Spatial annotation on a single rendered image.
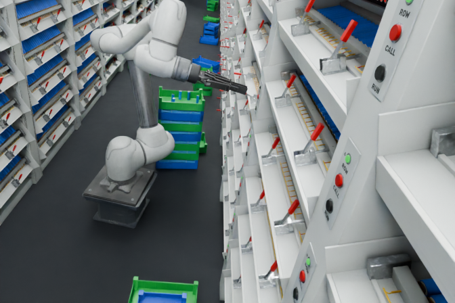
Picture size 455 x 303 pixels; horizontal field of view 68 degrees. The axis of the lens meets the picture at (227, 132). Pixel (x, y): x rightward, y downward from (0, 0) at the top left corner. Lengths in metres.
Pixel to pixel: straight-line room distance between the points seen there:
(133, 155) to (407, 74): 1.61
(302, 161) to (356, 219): 0.26
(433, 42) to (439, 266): 0.19
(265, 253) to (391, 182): 0.67
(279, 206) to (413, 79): 0.56
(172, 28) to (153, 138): 0.79
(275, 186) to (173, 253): 1.12
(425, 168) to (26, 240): 1.95
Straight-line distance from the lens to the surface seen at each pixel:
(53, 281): 1.89
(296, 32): 0.84
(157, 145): 1.91
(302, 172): 0.66
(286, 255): 0.75
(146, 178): 2.01
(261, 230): 1.05
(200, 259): 1.92
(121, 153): 1.82
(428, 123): 0.39
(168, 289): 1.79
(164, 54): 1.28
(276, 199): 0.87
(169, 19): 1.28
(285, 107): 0.90
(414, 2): 0.38
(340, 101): 0.50
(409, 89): 0.37
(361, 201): 0.42
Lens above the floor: 1.47
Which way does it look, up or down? 29 degrees down
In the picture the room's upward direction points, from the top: 9 degrees clockwise
